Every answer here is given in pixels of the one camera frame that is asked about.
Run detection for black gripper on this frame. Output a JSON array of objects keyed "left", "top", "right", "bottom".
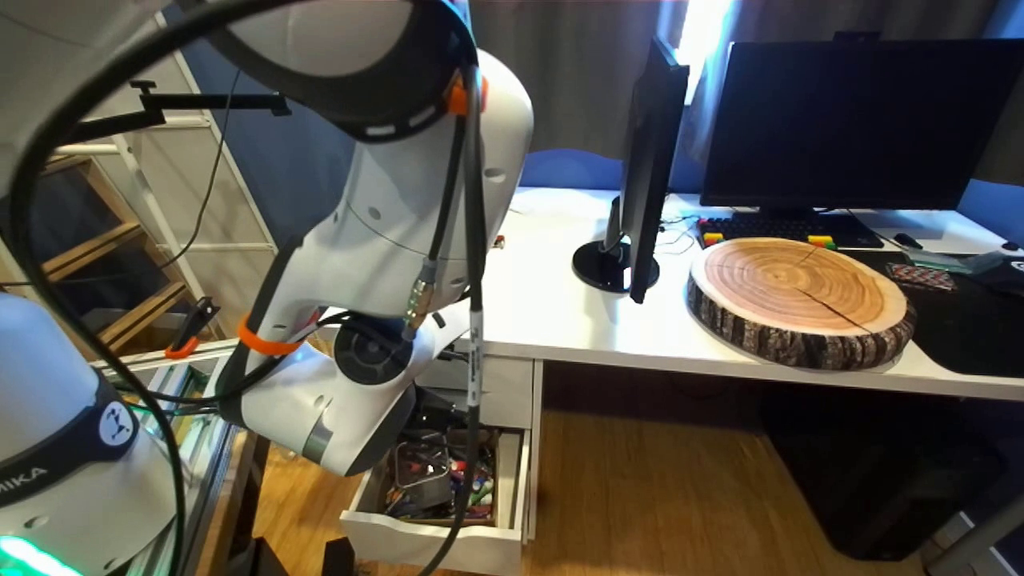
[{"left": 401, "top": 386, "right": 475, "bottom": 463}]

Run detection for black stationery holder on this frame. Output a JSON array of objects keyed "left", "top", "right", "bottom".
[{"left": 385, "top": 443, "right": 460, "bottom": 521}]

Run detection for closed white drawer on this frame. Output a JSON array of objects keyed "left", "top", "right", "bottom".
[{"left": 409, "top": 357, "right": 539, "bottom": 432}]

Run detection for open white drawer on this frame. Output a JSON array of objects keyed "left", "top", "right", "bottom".
[{"left": 337, "top": 420, "right": 539, "bottom": 576}]

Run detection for wooden side table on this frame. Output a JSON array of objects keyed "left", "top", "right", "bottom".
[{"left": 92, "top": 338, "right": 277, "bottom": 576}]

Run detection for black orange clamp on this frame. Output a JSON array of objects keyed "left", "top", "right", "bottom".
[{"left": 163, "top": 294, "right": 225, "bottom": 363}]

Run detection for white metal rack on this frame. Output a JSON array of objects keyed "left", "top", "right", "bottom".
[{"left": 100, "top": 46, "right": 297, "bottom": 347}]

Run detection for black monitor with round stand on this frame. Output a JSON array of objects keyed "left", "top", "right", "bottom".
[{"left": 570, "top": 36, "right": 696, "bottom": 308}]

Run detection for wooden shelf steps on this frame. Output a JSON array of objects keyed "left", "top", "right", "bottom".
[{"left": 0, "top": 137, "right": 202, "bottom": 360}]

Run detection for wood slice cushion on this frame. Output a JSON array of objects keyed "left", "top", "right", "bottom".
[{"left": 684, "top": 233, "right": 919, "bottom": 376}]

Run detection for large black monitor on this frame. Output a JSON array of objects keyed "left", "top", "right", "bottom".
[{"left": 699, "top": 28, "right": 1024, "bottom": 221}]

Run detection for black mouse mat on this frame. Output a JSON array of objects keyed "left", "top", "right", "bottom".
[{"left": 853, "top": 251, "right": 1024, "bottom": 381}]

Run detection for white desk leg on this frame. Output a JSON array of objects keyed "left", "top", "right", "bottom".
[{"left": 926, "top": 495, "right": 1024, "bottom": 576}]

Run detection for black camera stand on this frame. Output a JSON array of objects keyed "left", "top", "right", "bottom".
[{"left": 53, "top": 79, "right": 295, "bottom": 147}]

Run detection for thick black cable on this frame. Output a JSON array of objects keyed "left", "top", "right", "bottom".
[{"left": 0, "top": 0, "right": 325, "bottom": 576}]

